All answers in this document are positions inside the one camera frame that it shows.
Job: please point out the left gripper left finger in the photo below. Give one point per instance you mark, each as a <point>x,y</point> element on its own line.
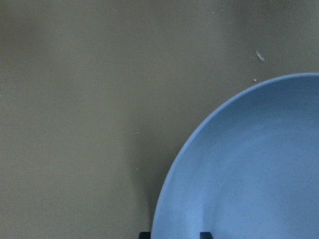
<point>144,235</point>

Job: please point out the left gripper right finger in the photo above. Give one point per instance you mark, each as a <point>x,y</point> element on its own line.
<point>206,235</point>

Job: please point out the blue plate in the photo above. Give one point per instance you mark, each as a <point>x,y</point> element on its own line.
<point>250,170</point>

